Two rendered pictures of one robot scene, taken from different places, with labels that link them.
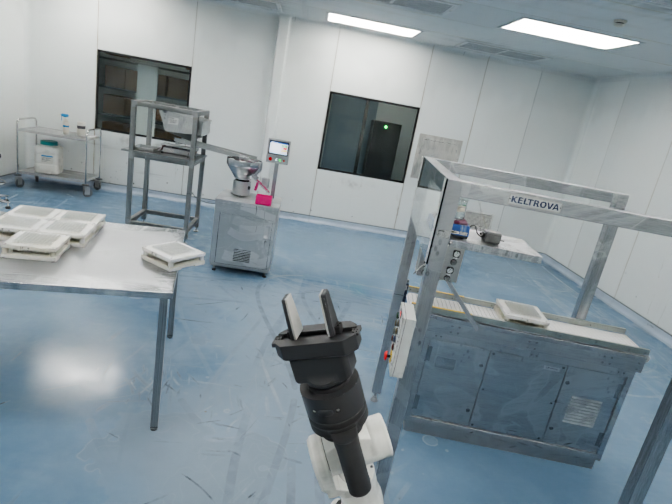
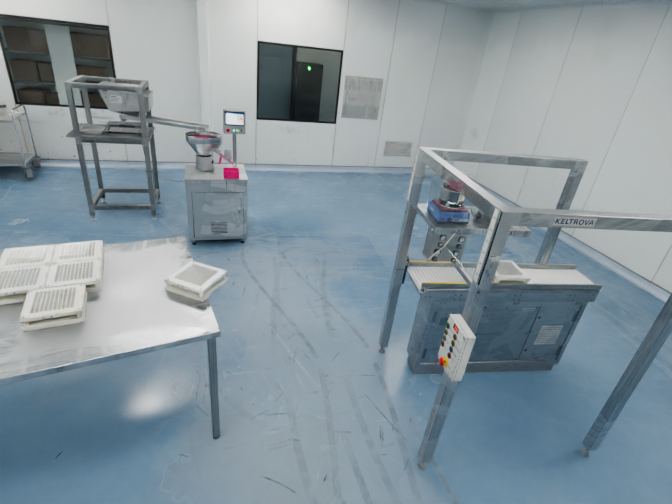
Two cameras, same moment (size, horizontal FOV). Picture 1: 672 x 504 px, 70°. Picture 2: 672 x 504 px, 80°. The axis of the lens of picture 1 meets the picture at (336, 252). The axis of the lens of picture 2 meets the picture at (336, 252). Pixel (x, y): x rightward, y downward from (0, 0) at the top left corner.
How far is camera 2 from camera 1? 0.87 m
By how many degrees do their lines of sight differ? 17
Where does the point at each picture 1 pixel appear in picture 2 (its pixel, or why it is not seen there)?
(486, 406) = (478, 345)
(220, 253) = (198, 229)
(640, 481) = (620, 400)
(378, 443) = not seen: outside the picture
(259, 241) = (234, 212)
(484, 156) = (402, 91)
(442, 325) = (447, 295)
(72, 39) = not seen: outside the picture
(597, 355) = (564, 295)
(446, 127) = (368, 67)
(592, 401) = (556, 326)
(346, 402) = not seen: outside the picture
